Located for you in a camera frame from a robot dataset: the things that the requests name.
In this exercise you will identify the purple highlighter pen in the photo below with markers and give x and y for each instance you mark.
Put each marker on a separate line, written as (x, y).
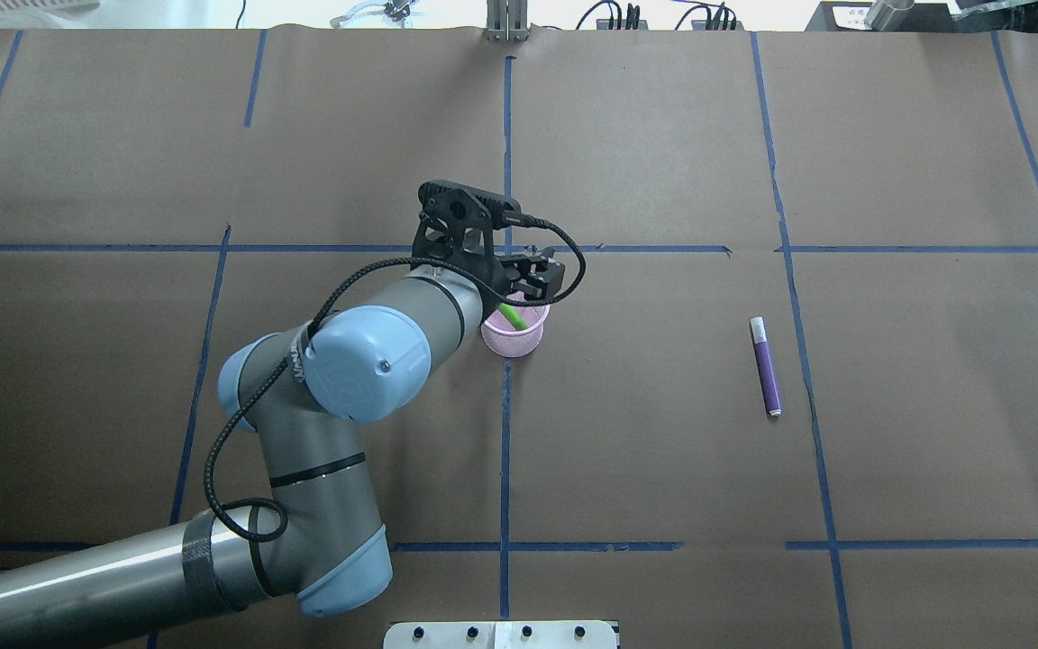
(769, 386)

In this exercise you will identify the pink mesh pen holder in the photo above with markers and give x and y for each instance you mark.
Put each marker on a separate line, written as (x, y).
(501, 336)

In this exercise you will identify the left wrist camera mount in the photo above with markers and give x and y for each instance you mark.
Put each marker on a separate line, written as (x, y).
(457, 222)

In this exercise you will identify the aluminium frame post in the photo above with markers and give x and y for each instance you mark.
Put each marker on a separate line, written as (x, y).
(507, 21)

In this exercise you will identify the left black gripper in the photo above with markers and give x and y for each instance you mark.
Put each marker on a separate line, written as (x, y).
(494, 275)

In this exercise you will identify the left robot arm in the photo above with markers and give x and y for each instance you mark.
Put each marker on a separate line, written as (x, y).
(290, 504)

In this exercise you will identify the green highlighter pen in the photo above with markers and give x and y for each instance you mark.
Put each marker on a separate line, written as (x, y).
(513, 317)

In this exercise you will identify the steel cup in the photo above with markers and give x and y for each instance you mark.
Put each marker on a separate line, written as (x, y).
(887, 15)

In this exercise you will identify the black box under cup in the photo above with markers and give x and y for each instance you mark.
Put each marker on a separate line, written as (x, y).
(846, 16)

